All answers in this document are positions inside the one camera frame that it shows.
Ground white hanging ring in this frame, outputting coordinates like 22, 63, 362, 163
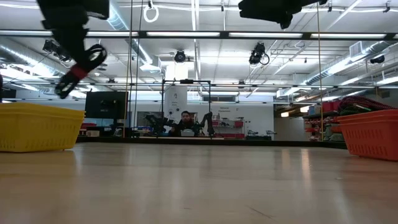
142, 4, 160, 24

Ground yellow plastic basket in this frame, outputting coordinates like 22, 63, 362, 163
0, 102, 86, 153

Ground person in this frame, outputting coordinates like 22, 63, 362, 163
169, 110, 200, 138

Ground orange plastic basket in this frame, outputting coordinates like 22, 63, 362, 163
335, 108, 398, 162

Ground background storage shelf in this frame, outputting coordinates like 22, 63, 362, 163
303, 101, 340, 142

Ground black overhead camera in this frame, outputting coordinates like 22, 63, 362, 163
173, 49, 187, 64

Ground black cable with red tie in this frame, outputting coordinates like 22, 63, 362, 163
55, 43, 108, 100

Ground black monitor screen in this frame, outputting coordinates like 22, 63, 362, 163
85, 90, 129, 119

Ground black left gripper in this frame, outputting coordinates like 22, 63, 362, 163
36, 0, 110, 68

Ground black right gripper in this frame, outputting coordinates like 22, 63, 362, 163
238, 0, 327, 30

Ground background black station frame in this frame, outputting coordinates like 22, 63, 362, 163
160, 79, 213, 138

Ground green cable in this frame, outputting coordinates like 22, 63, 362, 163
338, 105, 373, 116

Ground dark hanging cables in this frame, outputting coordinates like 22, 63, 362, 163
123, 0, 144, 138

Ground black ceiling camera with cable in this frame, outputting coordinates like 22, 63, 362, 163
248, 42, 271, 66

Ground red storage bins rack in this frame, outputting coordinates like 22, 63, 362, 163
213, 117, 246, 139

